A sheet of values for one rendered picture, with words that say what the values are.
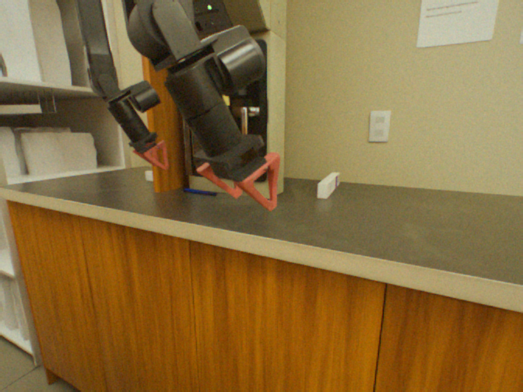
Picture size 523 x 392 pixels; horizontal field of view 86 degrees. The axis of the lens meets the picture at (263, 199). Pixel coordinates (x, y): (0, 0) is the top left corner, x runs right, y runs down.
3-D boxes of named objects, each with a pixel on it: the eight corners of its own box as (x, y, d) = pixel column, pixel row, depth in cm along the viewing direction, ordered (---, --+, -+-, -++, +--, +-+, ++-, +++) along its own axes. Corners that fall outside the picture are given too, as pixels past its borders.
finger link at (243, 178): (269, 188, 45) (243, 137, 41) (300, 197, 40) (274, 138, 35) (237, 215, 43) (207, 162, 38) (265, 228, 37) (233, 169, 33)
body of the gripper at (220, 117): (230, 144, 45) (207, 99, 42) (268, 147, 37) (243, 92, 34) (198, 166, 43) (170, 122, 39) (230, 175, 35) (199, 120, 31)
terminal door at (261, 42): (189, 175, 100) (181, 51, 90) (266, 183, 87) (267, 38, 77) (187, 176, 99) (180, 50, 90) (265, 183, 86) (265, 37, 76)
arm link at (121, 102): (103, 104, 75) (106, 103, 70) (126, 92, 77) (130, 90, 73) (120, 128, 78) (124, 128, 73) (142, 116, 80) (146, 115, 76)
